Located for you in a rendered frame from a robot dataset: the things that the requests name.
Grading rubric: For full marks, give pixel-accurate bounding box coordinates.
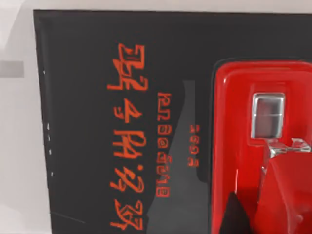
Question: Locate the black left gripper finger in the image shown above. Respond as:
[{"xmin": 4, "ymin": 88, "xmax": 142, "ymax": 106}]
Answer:
[{"xmin": 218, "ymin": 191, "xmax": 253, "ymax": 234}]

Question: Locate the red stapler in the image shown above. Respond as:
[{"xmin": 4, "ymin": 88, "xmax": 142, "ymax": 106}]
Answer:
[{"xmin": 211, "ymin": 60, "xmax": 312, "ymax": 234}]

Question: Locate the black book with red lettering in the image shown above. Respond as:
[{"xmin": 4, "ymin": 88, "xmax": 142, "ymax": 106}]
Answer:
[{"xmin": 33, "ymin": 9, "xmax": 312, "ymax": 234}]

